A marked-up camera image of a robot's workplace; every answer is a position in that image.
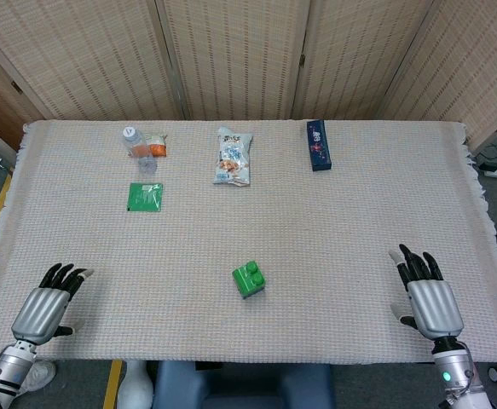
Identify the orange snack packet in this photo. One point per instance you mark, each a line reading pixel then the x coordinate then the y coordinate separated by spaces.
pixel 158 147

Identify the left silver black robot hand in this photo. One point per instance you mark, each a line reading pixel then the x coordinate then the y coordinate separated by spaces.
pixel 39 313

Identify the green toy brick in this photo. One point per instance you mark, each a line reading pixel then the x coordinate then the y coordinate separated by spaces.
pixel 248 281

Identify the woven folding screen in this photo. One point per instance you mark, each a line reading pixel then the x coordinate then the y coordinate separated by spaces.
pixel 239 59

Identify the white robot torso column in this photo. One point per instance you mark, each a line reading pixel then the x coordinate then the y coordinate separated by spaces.
pixel 135 385

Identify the dark blue carton box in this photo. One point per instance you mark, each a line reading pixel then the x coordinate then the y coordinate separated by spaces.
pixel 319 147

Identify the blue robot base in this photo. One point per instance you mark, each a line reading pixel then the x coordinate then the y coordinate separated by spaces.
pixel 244 385

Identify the white shoe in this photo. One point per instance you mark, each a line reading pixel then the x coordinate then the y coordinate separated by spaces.
pixel 41 375

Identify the green flat packet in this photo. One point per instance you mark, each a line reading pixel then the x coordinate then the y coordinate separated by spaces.
pixel 145 197

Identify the clear plastic water bottle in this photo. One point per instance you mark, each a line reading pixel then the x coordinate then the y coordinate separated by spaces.
pixel 139 151

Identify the beige woven tablecloth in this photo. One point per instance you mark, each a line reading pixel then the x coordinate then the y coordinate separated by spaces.
pixel 273 221

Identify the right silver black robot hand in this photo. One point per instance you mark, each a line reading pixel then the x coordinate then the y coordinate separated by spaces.
pixel 435 309

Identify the white blue snack bag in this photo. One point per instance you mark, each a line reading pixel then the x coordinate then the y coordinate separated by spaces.
pixel 233 157

